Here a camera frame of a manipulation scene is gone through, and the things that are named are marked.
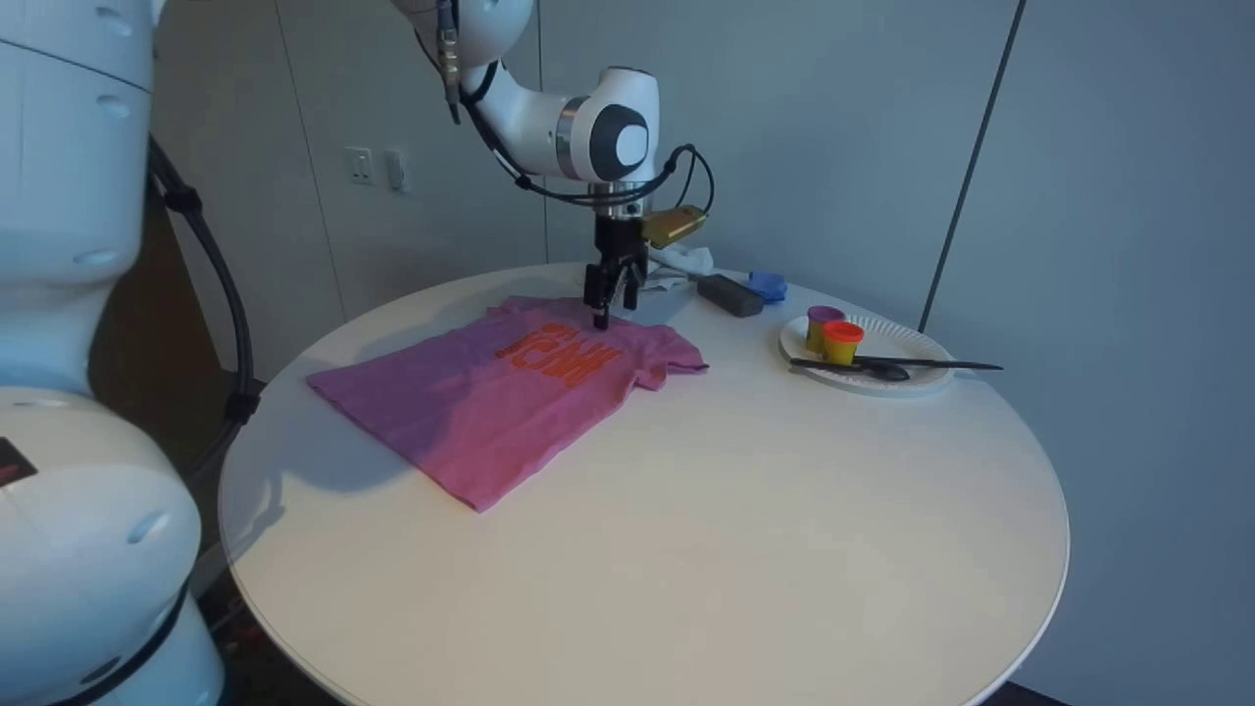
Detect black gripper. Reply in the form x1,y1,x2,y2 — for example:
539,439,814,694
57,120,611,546
579,206,649,333

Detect pink shirt with orange print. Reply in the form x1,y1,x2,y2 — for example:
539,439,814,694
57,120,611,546
304,292,713,517

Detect flat black block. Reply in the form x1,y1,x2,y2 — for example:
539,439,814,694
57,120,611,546
694,271,768,321

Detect small blue object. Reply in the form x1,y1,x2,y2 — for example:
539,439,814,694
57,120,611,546
741,271,790,309

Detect purple cup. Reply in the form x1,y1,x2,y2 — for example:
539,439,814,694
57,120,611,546
802,300,851,354

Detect orange cup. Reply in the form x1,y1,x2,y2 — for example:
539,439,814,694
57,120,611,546
820,318,869,373

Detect white plate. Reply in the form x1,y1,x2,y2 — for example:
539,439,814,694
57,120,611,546
777,309,966,398

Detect black paintbrush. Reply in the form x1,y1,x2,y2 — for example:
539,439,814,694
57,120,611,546
790,347,1009,388

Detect gold wrist camera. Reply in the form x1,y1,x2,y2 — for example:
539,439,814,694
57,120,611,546
637,205,709,256

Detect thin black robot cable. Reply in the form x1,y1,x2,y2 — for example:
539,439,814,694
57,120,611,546
436,0,721,226

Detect thick black cable hose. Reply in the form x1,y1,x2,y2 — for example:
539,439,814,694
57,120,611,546
145,133,268,427

